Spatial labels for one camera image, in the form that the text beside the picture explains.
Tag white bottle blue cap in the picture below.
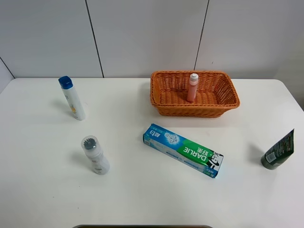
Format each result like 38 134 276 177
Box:
58 76 86 121

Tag orange woven basket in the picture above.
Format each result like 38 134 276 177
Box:
150 70 240 118

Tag blue green toothpaste box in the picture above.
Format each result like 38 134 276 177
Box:
143 124 224 178

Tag dark green tube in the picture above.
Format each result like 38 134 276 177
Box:
261 129 294 170

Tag white bottle clear brush cap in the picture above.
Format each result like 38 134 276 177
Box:
81 135 110 175

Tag pink bottle white cap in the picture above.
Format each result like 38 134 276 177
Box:
187 73 199 102

